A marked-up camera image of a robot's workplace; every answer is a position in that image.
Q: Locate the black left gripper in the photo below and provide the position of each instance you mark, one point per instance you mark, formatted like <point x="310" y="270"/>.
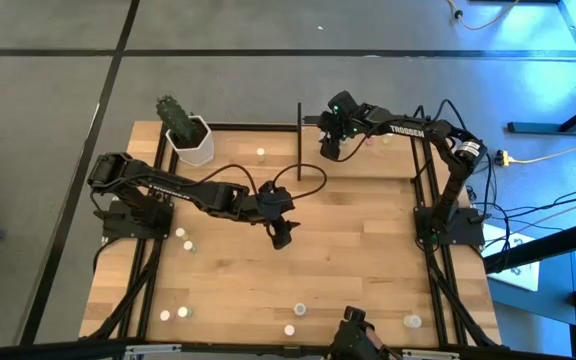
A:
<point x="273" y="200"/>

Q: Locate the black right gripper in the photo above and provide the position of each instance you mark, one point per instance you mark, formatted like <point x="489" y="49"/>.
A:
<point x="340" y="125"/>

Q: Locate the pink medicine bottle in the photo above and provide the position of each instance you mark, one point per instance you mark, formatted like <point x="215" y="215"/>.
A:
<point x="289" y="330"/>
<point x="164" y="315"/>
<point x="370" y="141"/>

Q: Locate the white translucent medicine bottle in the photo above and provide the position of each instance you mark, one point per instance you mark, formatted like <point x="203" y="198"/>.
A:
<point x="299" y="309"/>
<point x="412" y="321"/>

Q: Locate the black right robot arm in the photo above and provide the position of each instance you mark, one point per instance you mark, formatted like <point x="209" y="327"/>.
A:
<point x="433" y="132"/>

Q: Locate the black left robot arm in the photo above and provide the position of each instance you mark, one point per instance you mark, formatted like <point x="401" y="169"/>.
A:
<point x="218" y="197"/>

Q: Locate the wooden shelf board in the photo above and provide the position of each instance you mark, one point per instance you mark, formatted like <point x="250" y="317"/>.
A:
<point x="358" y="167"/>

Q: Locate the black shelf side panel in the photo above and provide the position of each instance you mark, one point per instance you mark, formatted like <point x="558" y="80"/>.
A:
<point x="299" y="145"/>

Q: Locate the green medicine bottle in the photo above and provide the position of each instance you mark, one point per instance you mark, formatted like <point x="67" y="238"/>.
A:
<point x="183" y="312"/>
<point x="188" y="245"/>

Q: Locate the white hexagonal plant pot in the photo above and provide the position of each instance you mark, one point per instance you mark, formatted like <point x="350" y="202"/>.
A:
<point x="198" y="155"/>

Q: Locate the green cactus plant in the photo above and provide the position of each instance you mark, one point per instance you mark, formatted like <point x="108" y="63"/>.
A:
<point x="175" y="117"/>

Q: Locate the yellow power plug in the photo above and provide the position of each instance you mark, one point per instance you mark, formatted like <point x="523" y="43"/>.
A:
<point x="505" y="159"/>

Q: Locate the white printed sheet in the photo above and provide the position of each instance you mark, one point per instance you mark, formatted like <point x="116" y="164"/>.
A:
<point x="518" y="277"/>

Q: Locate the black desk beam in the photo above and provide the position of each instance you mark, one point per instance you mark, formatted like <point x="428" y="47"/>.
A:
<point x="543" y="247"/>

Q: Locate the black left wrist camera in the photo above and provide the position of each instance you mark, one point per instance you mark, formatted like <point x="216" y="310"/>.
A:
<point x="280" y="239"/>

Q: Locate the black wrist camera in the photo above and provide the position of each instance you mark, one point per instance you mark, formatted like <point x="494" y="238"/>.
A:
<point x="280" y="239"/>
<point x="330" y="150"/>

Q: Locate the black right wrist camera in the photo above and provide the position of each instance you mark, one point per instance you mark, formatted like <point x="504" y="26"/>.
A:
<point x="330" y="150"/>

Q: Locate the black aluminium table frame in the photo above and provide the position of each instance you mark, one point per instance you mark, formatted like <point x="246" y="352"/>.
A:
<point x="248" y="351"/>

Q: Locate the silver metal bracket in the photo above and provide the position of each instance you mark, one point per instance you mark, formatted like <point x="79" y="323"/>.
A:
<point x="153" y="349"/>
<point x="430" y="354"/>

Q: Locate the blue-lit metal table frame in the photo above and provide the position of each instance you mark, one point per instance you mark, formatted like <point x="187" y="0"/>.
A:
<point x="543" y="127"/>

